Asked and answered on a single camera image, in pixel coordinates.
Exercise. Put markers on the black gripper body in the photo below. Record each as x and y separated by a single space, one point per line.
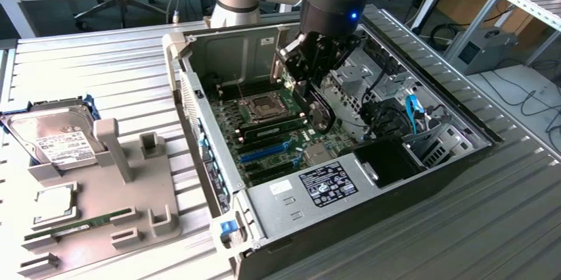
333 10

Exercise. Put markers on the graphics card with metal bracket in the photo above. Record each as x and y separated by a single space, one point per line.
321 117

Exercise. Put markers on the black RAM slot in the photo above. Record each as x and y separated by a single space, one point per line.
251 84
272 126
247 140
272 122
245 136
249 81
251 88
252 92

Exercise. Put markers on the silver perforated drive cage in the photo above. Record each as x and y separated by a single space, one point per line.
350 102

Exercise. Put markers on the metal CPU socket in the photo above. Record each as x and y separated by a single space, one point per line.
265 107

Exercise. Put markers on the thin socket locking lever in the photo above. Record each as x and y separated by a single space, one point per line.
240 91

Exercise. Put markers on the open black PC case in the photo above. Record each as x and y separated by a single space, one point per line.
228 40

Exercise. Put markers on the dark RAM stick with label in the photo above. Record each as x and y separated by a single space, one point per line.
272 132

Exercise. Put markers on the green motherboard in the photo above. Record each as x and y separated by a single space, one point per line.
225 114

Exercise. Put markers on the long black expansion slot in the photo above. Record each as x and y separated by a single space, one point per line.
263 144
273 166
277 174

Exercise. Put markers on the blue expansion slot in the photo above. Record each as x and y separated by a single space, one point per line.
265 152

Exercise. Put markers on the silver chipset heatsink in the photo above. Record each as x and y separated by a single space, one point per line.
320 156

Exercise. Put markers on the grey control box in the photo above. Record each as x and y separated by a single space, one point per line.
486 53

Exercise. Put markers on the short black expansion slot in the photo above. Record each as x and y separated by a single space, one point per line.
251 165

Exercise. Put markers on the black plastic fan shroud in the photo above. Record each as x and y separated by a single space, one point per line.
385 161

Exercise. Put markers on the silver disk bay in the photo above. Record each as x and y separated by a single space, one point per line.
432 153

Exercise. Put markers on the grey power supply unit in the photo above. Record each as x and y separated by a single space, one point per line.
284 207

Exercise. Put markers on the office chair star base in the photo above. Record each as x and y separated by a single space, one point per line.
120 5

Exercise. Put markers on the blue disk caddy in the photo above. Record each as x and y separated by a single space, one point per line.
92 106

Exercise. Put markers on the blue case release latch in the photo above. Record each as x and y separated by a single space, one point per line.
227 228

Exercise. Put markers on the grey plastic parts rack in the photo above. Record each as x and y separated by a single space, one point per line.
100 201

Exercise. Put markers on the silver CPU chip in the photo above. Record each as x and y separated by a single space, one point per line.
55 204

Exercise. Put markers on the green RAM stick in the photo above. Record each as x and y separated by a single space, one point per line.
75 227

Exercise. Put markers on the aluminium profile frame table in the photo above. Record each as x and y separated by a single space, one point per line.
537 2

